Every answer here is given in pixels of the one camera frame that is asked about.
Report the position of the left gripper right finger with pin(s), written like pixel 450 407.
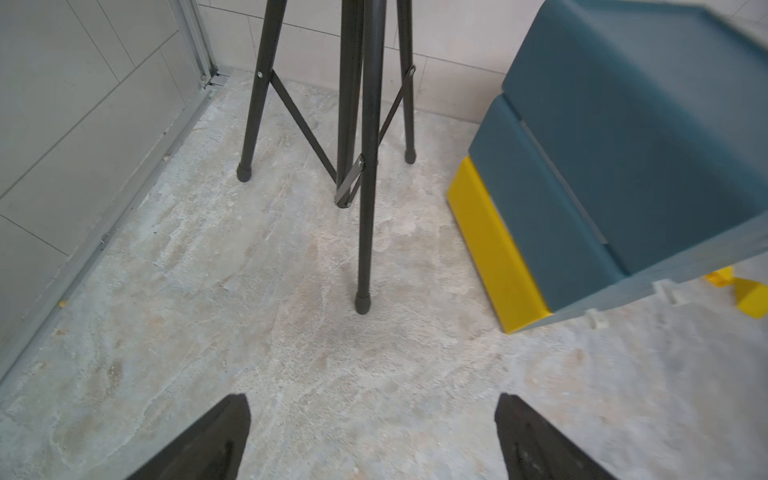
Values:
pixel 533 448

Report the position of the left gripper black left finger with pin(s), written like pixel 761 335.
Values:
pixel 211 448

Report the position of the teal three-drawer cabinet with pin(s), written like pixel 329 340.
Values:
pixel 628 146

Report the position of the small yellow block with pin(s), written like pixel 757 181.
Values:
pixel 751 297

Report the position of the black perforated music stand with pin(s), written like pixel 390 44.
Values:
pixel 361 123

